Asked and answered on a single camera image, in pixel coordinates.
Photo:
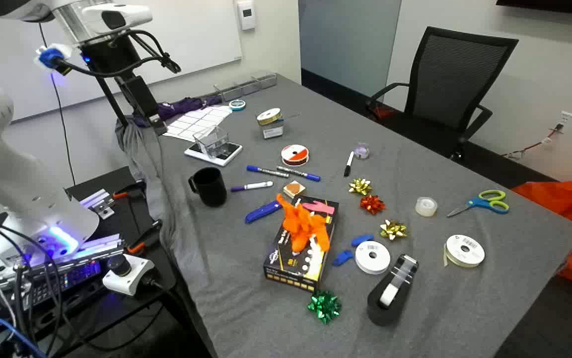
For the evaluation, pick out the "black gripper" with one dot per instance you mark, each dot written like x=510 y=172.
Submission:
x=111 y=54

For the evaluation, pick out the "black cup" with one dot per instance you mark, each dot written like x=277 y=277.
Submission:
x=210 y=189

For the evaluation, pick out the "blue utility knife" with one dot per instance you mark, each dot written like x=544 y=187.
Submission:
x=264 y=211

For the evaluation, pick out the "blue marker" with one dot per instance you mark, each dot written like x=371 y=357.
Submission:
x=299 y=174
x=268 y=172

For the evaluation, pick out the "black marker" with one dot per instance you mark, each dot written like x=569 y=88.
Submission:
x=349 y=164

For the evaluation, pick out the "purple cloth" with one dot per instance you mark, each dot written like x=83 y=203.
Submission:
x=184 y=106

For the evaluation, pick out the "white label sheets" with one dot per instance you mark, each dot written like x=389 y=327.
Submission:
x=198 y=122

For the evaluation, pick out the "clear plastic box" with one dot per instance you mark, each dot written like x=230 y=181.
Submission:
x=210 y=142

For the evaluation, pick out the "blue tape roll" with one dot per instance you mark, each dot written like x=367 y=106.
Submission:
x=238 y=104

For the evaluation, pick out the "white tablet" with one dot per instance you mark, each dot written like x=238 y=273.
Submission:
x=224 y=156

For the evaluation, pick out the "orange ribbon spool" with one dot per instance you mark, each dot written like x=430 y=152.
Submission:
x=295 y=156

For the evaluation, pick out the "small wooden block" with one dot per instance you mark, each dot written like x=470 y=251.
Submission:
x=295 y=189

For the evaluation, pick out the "white black power adapter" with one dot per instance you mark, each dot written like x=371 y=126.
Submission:
x=129 y=275

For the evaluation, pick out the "orange ribbon bow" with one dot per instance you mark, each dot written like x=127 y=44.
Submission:
x=307 y=225

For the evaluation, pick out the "pink eraser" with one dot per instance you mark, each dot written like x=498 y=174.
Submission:
x=319 y=207

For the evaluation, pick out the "small clear cap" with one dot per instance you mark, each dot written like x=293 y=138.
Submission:
x=363 y=152

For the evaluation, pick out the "black cardboard box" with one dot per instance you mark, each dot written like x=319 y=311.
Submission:
x=297 y=269

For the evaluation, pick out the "gold gift bow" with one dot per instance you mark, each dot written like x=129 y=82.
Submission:
x=393 y=229
x=361 y=187

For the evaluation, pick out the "red gift bow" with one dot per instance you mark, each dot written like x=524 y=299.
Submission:
x=373 y=203

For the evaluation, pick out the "blue plastic clip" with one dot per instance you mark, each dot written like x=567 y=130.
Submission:
x=345 y=257

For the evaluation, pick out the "green gift bow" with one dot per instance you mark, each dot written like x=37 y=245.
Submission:
x=325 y=307

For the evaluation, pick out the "white tape roll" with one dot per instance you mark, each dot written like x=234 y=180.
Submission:
x=373 y=257

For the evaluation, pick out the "gray tablecloth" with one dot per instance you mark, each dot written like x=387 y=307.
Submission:
x=419 y=166

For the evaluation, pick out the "clear tape roll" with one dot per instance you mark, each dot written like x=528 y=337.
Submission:
x=426 y=207

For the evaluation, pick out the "black office chair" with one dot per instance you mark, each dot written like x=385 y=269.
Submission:
x=456 y=72

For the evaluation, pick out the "black tape dispenser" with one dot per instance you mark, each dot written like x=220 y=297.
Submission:
x=389 y=299

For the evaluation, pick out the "white yellow ribbon spool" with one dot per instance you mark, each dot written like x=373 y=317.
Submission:
x=466 y=251

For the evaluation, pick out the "blue green scissors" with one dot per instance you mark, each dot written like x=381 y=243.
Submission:
x=488 y=203

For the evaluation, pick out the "orange bag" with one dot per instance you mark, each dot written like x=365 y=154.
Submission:
x=571 y=211

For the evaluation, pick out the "black camera tripod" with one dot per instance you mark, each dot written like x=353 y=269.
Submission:
x=115 y=102

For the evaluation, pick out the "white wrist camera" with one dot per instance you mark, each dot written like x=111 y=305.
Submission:
x=129 y=16

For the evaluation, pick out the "silver metal bracket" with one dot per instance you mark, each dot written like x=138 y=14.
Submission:
x=99 y=201

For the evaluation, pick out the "white wall thermostat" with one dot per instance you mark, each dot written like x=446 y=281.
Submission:
x=248 y=12

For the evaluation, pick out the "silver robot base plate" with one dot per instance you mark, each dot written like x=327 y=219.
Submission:
x=91 y=251

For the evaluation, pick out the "black wall television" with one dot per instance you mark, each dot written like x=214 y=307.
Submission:
x=552 y=4

